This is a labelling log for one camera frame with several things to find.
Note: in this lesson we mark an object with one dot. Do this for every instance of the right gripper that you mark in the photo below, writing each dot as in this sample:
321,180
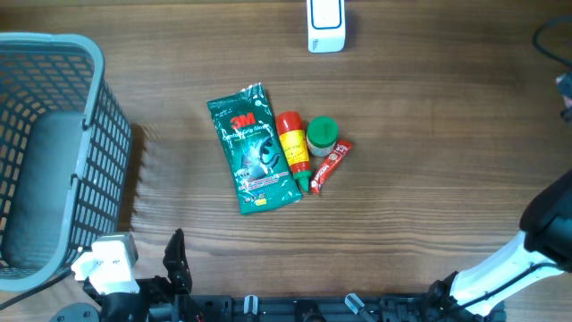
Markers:
567,79

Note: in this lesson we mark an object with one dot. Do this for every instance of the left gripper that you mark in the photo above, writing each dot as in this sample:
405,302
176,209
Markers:
174,260

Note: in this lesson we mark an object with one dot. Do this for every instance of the green 3M gloves packet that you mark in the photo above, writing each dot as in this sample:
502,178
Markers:
245,126

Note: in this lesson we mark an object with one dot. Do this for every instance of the red sauce bottle green cap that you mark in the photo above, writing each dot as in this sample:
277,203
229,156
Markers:
292,136

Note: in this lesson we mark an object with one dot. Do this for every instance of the green lid jar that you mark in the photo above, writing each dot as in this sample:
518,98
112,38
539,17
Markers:
322,136

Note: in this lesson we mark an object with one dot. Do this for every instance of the red coffee stick sachet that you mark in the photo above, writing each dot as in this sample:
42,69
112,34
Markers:
330,163

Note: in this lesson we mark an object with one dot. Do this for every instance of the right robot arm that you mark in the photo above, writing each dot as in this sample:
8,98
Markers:
540,249

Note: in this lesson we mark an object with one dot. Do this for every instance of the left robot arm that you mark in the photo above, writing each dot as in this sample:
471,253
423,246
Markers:
112,307

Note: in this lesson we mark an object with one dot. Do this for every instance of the white barcode scanner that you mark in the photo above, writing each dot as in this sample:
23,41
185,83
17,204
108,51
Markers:
326,27

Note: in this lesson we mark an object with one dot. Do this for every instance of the grey plastic shopping basket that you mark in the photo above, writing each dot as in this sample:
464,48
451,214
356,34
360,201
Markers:
65,150

